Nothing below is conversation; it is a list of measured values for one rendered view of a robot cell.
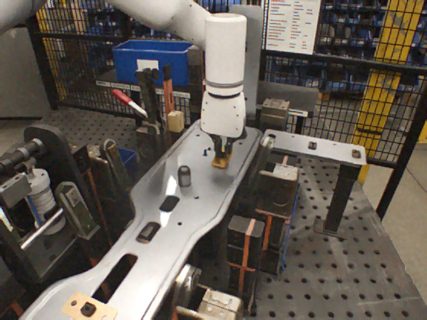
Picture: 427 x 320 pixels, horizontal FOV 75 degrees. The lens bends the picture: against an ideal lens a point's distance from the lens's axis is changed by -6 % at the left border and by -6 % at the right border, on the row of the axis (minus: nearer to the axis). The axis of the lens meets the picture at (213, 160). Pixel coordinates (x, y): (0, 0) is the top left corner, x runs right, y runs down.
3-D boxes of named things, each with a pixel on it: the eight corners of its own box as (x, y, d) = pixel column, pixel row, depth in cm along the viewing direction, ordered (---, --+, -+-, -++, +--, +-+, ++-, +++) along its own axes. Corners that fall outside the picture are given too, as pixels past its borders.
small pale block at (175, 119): (184, 210, 104) (178, 116, 83) (176, 208, 105) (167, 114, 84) (189, 204, 107) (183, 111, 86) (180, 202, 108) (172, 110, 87)
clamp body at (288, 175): (280, 283, 80) (304, 187, 61) (240, 271, 84) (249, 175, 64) (287, 258, 87) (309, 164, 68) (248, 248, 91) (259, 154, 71)
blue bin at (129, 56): (186, 86, 113) (184, 52, 105) (115, 81, 119) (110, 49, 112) (198, 73, 126) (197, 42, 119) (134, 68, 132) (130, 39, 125)
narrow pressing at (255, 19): (255, 118, 97) (264, 6, 78) (222, 113, 101) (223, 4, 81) (255, 117, 98) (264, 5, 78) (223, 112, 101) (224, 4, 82)
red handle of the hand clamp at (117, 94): (157, 128, 77) (110, 91, 77) (153, 133, 79) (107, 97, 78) (165, 121, 81) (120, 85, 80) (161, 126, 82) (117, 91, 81)
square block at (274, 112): (273, 199, 109) (287, 109, 89) (252, 193, 111) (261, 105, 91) (277, 186, 115) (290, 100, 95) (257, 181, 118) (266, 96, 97)
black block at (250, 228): (255, 321, 72) (268, 246, 55) (214, 308, 75) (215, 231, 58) (262, 294, 78) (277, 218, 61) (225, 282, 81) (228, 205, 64)
